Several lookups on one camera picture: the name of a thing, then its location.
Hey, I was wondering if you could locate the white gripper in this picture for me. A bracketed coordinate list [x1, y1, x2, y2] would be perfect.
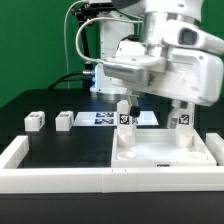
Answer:
[108, 47, 224, 129]

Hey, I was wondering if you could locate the white U-shaped obstacle fence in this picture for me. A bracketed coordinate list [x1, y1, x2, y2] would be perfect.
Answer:
[0, 135, 224, 194]

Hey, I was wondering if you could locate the white cable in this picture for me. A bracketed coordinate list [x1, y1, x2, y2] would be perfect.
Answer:
[63, 0, 88, 90]

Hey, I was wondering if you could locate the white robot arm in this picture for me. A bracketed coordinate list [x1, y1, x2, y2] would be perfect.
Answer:
[95, 0, 224, 128]

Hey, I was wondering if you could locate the black cable bundle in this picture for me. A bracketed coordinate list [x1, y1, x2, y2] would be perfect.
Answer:
[48, 6, 98, 90]

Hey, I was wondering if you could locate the white square table top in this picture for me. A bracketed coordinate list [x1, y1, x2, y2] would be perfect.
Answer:
[111, 129, 217, 168]

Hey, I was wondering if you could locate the white sheet with tags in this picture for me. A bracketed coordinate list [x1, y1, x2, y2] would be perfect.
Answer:
[74, 111, 159, 126]

